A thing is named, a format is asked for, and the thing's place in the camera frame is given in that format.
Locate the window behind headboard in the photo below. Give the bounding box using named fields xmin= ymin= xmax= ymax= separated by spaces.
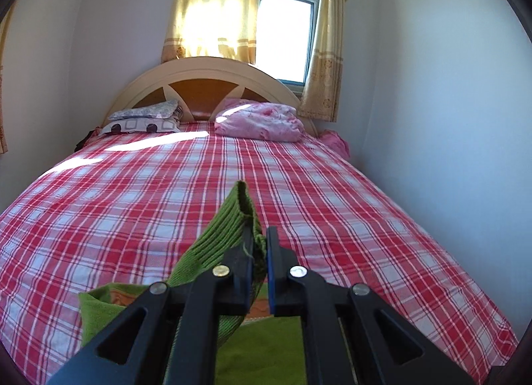
xmin=249 ymin=0 xmax=323 ymax=95

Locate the dark thing beside bed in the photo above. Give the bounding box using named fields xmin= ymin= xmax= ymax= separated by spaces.
xmin=75 ymin=129 xmax=99 ymax=152

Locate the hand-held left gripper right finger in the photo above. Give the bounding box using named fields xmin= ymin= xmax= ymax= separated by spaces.
xmin=266 ymin=226 xmax=476 ymax=385

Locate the white pillow with black squares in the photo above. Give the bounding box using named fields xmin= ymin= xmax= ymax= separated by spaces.
xmin=99 ymin=118 xmax=182 ymax=135

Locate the red plaid bed sheet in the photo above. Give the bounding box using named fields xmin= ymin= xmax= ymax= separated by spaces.
xmin=0 ymin=121 xmax=522 ymax=385

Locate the narrow yellow curtain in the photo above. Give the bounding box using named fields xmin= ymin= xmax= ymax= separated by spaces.
xmin=298 ymin=0 xmax=347 ymax=122

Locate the cream wooden headboard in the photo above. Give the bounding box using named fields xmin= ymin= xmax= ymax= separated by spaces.
xmin=101 ymin=57 xmax=319 ymax=136

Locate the wide yellow curtain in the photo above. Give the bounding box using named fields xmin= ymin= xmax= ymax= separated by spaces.
xmin=161 ymin=0 xmax=262 ymax=65

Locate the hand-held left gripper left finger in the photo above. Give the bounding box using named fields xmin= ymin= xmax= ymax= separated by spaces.
xmin=46 ymin=225 xmax=255 ymax=385

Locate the pink cloth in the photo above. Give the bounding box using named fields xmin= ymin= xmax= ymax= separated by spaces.
xmin=318 ymin=129 xmax=351 ymax=159

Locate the grey patterned pillow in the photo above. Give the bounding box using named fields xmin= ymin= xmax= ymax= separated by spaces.
xmin=109 ymin=99 xmax=184 ymax=122

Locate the green knit sweater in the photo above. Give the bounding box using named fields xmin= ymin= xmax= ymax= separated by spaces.
xmin=78 ymin=181 xmax=310 ymax=385

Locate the pink floral pillow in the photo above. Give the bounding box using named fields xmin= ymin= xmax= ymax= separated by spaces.
xmin=214 ymin=98 xmax=304 ymax=142

